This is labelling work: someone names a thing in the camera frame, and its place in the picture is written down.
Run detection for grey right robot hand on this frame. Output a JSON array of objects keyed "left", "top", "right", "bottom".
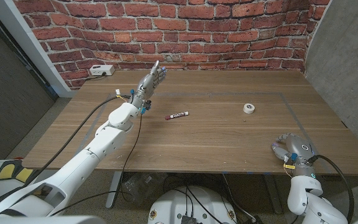
[{"left": 271, "top": 133, "right": 318, "bottom": 179}]

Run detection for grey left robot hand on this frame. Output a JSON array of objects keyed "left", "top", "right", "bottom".
[{"left": 129, "top": 60, "right": 167, "bottom": 114}]

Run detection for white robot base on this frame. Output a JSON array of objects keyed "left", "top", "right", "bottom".
[{"left": 147, "top": 185, "right": 238, "bottom": 224}]

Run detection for red and white marker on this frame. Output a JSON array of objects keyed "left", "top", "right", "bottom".
[{"left": 165, "top": 111, "right": 190, "bottom": 121}]

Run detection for white power strip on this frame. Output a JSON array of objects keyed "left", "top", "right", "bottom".
[{"left": 89, "top": 64, "right": 116, "bottom": 77}]

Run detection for grey table leg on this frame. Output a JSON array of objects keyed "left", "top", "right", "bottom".
[
  {"left": 105, "top": 170, "right": 122, "bottom": 209},
  {"left": 262, "top": 174, "right": 284, "bottom": 215}
]

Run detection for red brick printed backdrop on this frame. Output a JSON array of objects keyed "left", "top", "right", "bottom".
[{"left": 12, "top": 0, "right": 334, "bottom": 91}]

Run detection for clear plastic bag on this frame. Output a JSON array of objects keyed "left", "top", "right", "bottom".
[{"left": 122, "top": 172, "right": 164, "bottom": 206}]

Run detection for white yellow black device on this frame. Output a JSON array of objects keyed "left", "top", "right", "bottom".
[{"left": 0, "top": 158, "right": 43, "bottom": 200}]

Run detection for white robot torso edge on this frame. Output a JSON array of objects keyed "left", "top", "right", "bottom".
[{"left": 0, "top": 216, "right": 105, "bottom": 224}]

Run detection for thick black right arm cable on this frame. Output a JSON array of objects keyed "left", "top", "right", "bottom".
[{"left": 308, "top": 154, "right": 355, "bottom": 224}]

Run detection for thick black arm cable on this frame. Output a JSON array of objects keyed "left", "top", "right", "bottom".
[
  {"left": 23, "top": 95, "right": 132, "bottom": 189},
  {"left": 308, "top": 154, "right": 355, "bottom": 224}
]

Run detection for black power strip cord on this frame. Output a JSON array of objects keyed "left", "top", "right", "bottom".
[{"left": 84, "top": 73, "right": 107, "bottom": 82}]

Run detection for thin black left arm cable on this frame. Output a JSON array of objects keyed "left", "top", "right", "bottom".
[{"left": 116, "top": 113, "right": 143, "bottom": 200}]

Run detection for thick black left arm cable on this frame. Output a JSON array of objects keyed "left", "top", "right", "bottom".
[{"left": 23, "top": 95, "right": 132, "bottom": 189}]

